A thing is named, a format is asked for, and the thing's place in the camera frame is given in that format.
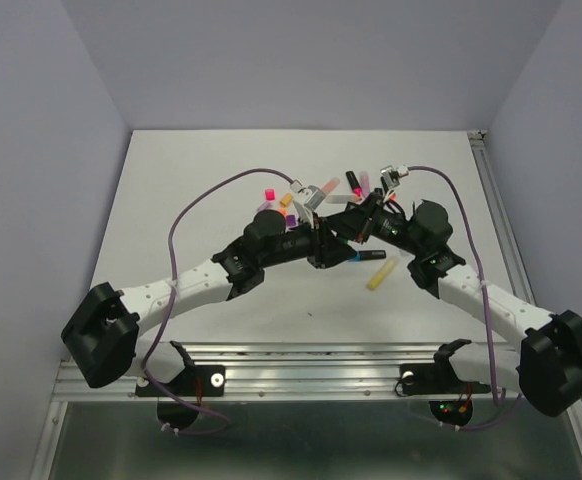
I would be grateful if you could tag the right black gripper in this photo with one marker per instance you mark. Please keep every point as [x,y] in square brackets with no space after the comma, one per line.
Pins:
[352,222]

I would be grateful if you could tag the pastel orange pen cap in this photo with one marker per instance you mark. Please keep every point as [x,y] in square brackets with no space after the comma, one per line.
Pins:
[286,200]

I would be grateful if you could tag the aluminium right rail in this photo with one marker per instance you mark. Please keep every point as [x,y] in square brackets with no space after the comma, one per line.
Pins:
[506,238]

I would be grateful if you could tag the pastel lilac highlighter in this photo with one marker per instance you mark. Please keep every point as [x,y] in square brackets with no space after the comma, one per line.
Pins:
[364,181]

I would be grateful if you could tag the pink pen cap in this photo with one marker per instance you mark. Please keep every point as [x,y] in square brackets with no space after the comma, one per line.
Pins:
[269,194]

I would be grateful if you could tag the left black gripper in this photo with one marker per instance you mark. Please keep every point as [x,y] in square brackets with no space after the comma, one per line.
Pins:
[329,251]

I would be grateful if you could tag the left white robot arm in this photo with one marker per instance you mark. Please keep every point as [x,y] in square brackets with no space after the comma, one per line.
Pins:
[105,335]

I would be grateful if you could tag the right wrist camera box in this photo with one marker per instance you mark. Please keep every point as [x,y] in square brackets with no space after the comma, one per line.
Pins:
[391,178]

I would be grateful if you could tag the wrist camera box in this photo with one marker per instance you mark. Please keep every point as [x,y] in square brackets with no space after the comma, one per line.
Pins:
[391,178]
[306,201]

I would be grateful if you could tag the aluminium front rail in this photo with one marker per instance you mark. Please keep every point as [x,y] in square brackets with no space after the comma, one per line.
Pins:
[277,372]

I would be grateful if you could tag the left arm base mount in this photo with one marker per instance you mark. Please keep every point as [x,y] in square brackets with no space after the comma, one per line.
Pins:
[186,385]

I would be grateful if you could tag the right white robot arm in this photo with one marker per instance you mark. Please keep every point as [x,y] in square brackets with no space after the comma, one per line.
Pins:
[543,357]

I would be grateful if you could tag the blue black highlighter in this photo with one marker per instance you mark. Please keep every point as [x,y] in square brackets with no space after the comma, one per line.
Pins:
[369,255]

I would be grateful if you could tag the lilac pen cap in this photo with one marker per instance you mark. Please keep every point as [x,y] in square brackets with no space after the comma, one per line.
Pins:
[264,206]

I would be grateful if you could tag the purple pen cap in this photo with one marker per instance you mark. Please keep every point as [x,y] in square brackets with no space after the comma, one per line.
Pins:
[291,221]

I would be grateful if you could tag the aluminium rail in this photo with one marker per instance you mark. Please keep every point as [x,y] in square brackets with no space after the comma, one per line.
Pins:
[277,372]
[506,238]

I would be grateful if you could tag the pastel yellow highlighter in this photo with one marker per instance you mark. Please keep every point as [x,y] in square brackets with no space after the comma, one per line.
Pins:
[382,273]

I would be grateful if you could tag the clear orange-tip highlighter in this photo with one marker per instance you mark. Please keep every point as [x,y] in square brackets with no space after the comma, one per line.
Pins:
[341,199]

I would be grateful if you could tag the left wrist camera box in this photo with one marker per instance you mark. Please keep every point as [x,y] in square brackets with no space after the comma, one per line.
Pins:
[306,201]

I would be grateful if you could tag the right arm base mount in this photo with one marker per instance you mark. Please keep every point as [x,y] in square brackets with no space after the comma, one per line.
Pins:
[441,385]

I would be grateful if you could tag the pastel orange highlighter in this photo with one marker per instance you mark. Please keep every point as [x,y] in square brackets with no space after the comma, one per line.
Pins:
[330,186]

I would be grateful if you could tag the pink black highlighter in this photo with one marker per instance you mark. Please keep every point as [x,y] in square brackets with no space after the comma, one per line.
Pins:
[355,185]

